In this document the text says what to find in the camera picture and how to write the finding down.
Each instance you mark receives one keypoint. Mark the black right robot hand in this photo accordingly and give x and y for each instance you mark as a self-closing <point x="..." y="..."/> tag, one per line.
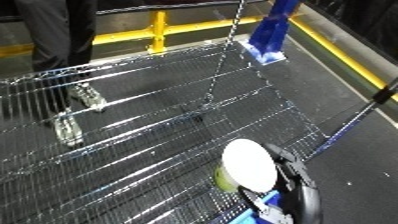
<point x="305" y="200"/>

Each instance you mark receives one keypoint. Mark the paper cup with green band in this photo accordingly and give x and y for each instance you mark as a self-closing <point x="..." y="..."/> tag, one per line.
<point x="249" y="166"/>

